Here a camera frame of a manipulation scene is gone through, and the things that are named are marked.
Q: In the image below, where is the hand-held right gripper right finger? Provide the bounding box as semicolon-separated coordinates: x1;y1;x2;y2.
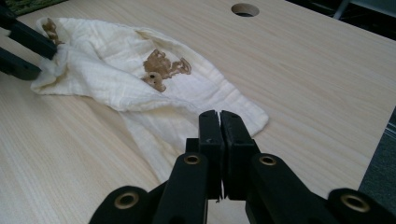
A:
219;109;262;201

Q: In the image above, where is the white cloth with brown print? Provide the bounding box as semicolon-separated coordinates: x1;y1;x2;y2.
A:
30;17;270;185

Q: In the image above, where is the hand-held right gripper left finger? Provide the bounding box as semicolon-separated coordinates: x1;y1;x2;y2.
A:
185;109;226;201

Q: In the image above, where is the green woven basket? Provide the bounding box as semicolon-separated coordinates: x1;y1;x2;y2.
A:
4;0;68;17

